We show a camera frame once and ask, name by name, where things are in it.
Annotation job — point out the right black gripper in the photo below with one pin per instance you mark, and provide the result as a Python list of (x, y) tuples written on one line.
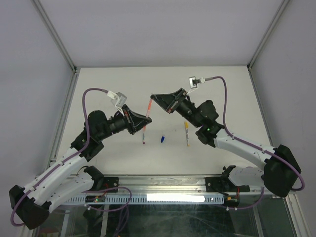
[(168, 102)]

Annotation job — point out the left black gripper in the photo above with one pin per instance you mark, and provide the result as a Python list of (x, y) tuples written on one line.
[(130, 116)]

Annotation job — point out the orange highlighter pen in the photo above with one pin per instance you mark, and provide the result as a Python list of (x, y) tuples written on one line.
[(148, 113)]

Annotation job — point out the white marker yellow end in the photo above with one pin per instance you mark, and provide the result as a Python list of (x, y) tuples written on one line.
[(187, 133)]

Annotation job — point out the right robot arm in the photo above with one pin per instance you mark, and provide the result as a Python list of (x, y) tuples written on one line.
[(275, 169)]

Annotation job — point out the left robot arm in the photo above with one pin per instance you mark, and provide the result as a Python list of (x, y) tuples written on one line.
[(71, 175)]

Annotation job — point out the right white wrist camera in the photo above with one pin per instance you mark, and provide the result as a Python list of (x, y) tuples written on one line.
[(194, 82)]

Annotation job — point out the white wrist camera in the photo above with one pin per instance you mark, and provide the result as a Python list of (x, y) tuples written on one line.
[(194, 82), (117, 99)]

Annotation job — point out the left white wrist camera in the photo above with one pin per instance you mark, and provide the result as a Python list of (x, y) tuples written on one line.
[(117, 99)]

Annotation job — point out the perforated cable duct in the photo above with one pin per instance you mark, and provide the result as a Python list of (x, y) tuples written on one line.
[(148, 199)]

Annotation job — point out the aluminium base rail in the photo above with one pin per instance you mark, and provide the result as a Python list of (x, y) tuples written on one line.
[(158, 184)]

